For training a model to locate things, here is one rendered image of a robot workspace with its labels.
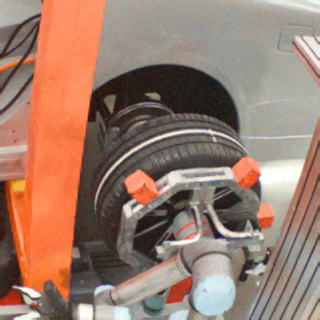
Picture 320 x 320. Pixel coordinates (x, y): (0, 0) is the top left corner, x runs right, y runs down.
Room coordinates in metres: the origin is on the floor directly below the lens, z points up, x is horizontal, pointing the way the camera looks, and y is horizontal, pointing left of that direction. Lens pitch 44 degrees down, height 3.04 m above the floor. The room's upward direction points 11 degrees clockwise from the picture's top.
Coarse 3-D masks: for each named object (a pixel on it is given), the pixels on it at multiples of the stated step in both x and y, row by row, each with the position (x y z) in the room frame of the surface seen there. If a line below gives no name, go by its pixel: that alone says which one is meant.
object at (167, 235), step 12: (192, 168) 2.19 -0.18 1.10; (204, 168) 2.21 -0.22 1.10; (156, 180) 2.15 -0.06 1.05; (180, 192) 2.21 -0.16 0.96; (216, 192) 2.27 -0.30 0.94; (228, 192) 2.28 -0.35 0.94; (168, 204) 2.20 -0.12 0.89; (216, 204) 2.42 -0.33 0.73; (228, 204) 2.37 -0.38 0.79; (144, 216) 2.16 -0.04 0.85; (156, 216) 2.40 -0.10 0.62; (168, 216) 2.22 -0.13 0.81; (144, 228) 2.17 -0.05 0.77; (156, 228) 2.33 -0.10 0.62; (168, 228) 2.20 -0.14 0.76; (228, 228) 2.28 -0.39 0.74; (144, 240) 2.22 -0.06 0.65; (156, 240) 2.20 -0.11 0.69; (168, 240) 2.28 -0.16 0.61; (144, 252) 2.15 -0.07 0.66
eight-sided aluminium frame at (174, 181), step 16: (176, 176) 2.11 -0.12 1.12; (192, 176) 2.15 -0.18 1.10; (208, 176) 2.15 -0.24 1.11; (224, 176) 2.16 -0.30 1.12; (160, 192) 2.07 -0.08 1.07; (176, 192) 2.08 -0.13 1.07; (240, 192) 2.19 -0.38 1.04; (128, 208) 2.06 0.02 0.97; (144, 208) 2.04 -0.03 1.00; (256, 208) 2.21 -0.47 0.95; (128, 224) 2.02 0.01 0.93; (240, 224) 2.25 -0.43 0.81; (128, 240) 2.03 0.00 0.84; (128, 256) 2.03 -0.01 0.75; (144, 256) 2.11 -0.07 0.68
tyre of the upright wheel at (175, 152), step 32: (160, 128) 2.31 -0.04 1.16; (192, 128) 2.33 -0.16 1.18; (224, 128) 2.42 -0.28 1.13; (128, 160) 2.20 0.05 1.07; (160, 160) 2.15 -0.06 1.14; (192, 160) 2.19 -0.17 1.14; (224, 160) 2.24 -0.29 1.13; (96, 192) 2.21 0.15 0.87; (128, 192) 2.11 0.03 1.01; (256, 192) 2.31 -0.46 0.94
